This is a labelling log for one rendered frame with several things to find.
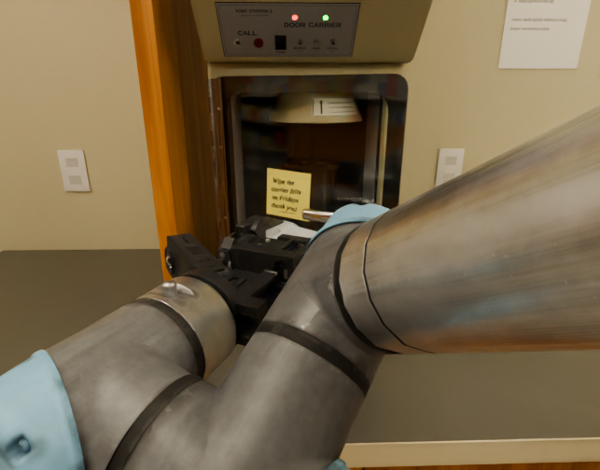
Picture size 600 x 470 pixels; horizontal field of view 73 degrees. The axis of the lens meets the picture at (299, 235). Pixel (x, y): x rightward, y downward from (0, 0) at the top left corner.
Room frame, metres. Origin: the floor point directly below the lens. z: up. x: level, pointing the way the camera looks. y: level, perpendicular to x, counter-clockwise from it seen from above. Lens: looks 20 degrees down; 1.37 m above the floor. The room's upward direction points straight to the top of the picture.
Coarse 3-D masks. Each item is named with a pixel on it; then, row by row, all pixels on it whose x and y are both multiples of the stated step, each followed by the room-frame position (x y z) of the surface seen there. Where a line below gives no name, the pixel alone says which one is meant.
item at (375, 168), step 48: (240, 96) 0.66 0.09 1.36; (288, 96) 0.62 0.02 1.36; (336, 96) 0.59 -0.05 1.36; (384, 96) 0.56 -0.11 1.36; (240, 144) 0.66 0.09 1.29; (288, 144) 0.62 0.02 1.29; (336, 144) 0.59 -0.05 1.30; (384, 144) 0.56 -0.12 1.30; (240, 192) 0.66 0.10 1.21; (336, 192) 0.59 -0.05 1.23; (384, 192) 0.56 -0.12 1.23
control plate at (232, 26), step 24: (240, 24) 0.63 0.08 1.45; (264, 24) 0.63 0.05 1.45; (288, 24) 0.63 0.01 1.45; (312, 24) 0.63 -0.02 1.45; (336, 24) 0.63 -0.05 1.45; (240, 48) 0.65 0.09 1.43; (264, 48) 0.65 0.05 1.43; (288, 48) 0.66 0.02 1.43; (312, 48) 0.66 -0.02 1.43; (336, 48) 0.66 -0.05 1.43
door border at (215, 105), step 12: (216, 84) 0.68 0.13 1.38; (216, 96) 0.68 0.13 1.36; (216, 108) 0.68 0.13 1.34; (216, 120) 0.68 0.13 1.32; (216, 132) 0.68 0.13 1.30; (216, 144) 0.68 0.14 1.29; (216, 156) 0.68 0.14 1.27; (216, 168) 0.68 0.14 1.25; (216, 204) 0.68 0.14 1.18; (228, 204) 0.67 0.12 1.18; (228, 216) 0.67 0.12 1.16; (228, 228) 0.67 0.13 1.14
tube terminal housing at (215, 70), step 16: (208, 64) 0.69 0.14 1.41; (224, 64) 0.69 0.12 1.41; (240, 64) 0.70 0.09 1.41; (256, 64) 0.70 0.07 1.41; (272, 64) 0.70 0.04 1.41; (288, 64) 0.70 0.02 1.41; (304, 64) 0.70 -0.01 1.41; (320, 64) 0.70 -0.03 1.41; (336, 64) 0.70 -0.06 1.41; (352, 64) 0.70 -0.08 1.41; (368, 64) 0.70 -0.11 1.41; (384, 64) 0.70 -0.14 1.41; (400, 64) 0.70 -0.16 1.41
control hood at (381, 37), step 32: (192, 0) 0.60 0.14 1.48; (224, 0) 0.60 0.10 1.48; (256, 0) 0.60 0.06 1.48; (288, 0) 0.60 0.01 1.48; (320, 0) 0.60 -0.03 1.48; (352, 0) 0.61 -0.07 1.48; (384, 0) 0.61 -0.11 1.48; (416, 0) 0.61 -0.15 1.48; (384, 32) 0.64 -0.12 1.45; (416, 32) 0.64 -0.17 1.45
